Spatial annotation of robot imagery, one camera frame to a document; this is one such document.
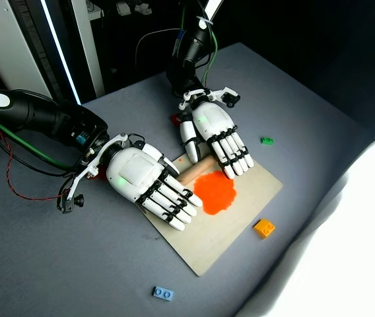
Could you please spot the white column with light strip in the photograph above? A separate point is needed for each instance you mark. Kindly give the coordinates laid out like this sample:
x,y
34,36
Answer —
x,y
6,43

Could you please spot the yellow toy brick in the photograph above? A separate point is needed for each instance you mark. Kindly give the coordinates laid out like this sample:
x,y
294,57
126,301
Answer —
x,y
264,228

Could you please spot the white backdrop cloth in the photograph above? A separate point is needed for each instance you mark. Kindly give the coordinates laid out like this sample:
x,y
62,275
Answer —
x,y
356,231

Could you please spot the grey table cloth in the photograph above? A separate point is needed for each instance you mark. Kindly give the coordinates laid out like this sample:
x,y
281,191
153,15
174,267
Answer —
x,y
75,264

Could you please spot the wooden rolling pin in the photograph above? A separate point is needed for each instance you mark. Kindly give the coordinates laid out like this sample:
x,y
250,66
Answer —
x,y
195,170

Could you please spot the green flat toy brick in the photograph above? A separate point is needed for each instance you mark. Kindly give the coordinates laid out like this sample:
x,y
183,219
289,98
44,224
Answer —
x,y
267,140

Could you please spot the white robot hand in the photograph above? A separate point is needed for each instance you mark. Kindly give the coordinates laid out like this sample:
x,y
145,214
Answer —
x,y
131,171
212,120

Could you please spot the blue flat toy brick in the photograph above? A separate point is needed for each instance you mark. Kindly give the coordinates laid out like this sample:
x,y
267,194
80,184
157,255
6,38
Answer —
x,y
163,293

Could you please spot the light wooden board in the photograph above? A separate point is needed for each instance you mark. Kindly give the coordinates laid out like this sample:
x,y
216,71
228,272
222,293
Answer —
x,y
233,224

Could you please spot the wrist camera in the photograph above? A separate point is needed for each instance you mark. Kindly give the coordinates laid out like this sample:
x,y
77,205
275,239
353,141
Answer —
x,y
72,203
232,99

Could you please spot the small red toy brick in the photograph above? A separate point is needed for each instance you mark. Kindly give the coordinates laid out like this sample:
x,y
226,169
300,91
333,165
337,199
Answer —
x,y
174,119

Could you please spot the flat orange dough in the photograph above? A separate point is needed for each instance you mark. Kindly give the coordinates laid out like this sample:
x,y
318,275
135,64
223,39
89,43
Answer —
x,y
215,195

